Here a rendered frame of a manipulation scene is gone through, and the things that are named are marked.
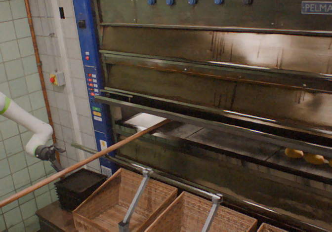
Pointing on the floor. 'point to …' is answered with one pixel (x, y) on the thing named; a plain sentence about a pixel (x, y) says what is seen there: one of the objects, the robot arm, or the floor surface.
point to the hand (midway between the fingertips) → (64, 161)
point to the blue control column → (85, 39)
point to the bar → (124, 224)
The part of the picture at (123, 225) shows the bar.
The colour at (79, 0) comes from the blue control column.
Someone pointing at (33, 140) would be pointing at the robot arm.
